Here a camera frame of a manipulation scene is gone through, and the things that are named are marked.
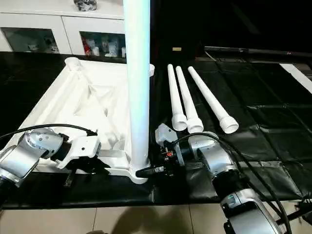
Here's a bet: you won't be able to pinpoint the white plastic table leg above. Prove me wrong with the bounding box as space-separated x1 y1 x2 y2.
175 66 204 134
188 66 239 134
167 64 188 131
122 0 152 172

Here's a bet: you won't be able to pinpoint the white plastic table top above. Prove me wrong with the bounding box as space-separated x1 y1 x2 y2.
15 57 156 185

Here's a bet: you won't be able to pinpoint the black work mat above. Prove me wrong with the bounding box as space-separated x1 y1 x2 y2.
0 51 312 210

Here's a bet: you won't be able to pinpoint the small red bottle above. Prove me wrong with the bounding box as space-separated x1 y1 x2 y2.
83 39 92 56

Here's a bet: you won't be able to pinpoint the small white jar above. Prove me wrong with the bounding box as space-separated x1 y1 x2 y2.
108 43 120 57

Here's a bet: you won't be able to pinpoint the small dark figurines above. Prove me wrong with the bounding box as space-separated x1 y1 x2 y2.
28 41 60 52

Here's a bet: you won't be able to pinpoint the white glass-door cabinet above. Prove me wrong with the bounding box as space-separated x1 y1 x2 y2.
0 0 128 59

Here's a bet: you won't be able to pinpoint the large black cabinet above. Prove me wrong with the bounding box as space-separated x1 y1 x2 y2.
149 0 312 60

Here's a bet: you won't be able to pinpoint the small grey metal object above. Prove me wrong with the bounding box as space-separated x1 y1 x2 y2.
74 0 97 11

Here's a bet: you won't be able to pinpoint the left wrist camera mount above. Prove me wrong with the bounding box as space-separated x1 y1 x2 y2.
55 136 101 170

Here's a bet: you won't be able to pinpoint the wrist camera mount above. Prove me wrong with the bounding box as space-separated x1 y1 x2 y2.
55 136 101 170
155 123 177 148

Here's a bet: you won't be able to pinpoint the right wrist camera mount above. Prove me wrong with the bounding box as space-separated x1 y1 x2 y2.
155 123 177 148

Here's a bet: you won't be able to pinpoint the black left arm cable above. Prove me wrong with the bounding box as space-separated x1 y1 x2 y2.
0 123 98 147

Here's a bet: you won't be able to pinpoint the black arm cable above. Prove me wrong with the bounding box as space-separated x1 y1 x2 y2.
0 123 98 147
171 133 293 234

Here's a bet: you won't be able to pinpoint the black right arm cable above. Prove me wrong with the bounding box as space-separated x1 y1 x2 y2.
171 133 293 234

